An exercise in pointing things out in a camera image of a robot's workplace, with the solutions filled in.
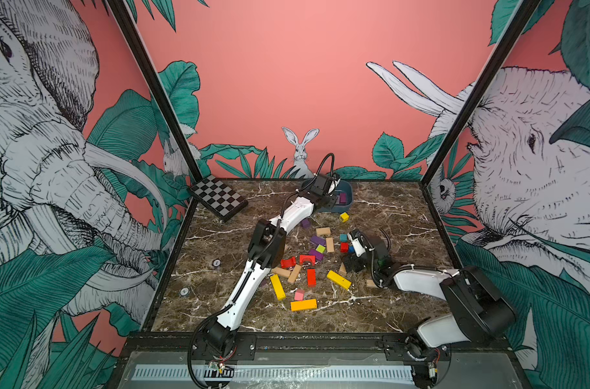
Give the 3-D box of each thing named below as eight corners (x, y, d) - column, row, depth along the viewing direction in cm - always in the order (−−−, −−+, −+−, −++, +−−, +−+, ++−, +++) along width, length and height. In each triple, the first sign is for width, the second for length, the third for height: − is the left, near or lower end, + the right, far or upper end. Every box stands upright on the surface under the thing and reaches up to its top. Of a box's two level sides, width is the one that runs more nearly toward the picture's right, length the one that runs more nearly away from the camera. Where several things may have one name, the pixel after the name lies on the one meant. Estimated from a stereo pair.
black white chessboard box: (187, 191, 116) (186, 189, 115) (212, 176, 123) (211, 173, 122) (224, 222, 105) (223, 220, 103) (249, 203, 112) (248, 200, 110)
